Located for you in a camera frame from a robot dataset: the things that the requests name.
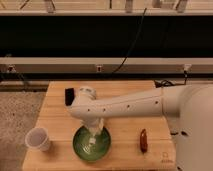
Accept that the green ceramic bowl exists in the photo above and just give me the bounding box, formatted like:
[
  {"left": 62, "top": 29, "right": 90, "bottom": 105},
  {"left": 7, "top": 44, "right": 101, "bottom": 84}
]
[{"left": 72, "top": 126, "right": 111, "bottom": 162}]

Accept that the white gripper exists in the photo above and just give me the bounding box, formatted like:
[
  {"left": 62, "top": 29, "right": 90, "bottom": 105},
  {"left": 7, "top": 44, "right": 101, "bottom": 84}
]
[{"left": 84, "top": 118, "right": 104, "bottom": 144}]

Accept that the white horizontal rail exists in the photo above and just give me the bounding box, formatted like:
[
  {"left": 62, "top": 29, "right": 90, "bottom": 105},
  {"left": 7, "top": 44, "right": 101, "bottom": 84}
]
[{"left": 0, "top": 57, "right": 213, "bottom": 74}]

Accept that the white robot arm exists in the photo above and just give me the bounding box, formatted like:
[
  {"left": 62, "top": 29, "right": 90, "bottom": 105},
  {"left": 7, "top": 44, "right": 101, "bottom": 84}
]
[{"left": 68, "top": 84, "right": 213, "bottom": 171}]

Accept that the white paper cup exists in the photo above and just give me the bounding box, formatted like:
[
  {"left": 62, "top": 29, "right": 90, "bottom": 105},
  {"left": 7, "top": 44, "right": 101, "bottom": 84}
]
[{"left": 25, "top": 127, "right": 51, "bottom": 151}]

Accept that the brown bottle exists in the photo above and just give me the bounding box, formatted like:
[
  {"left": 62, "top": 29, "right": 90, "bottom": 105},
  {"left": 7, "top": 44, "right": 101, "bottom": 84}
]
[{"left": 140, "top": 129, "right": 148, "bottom": 153}]

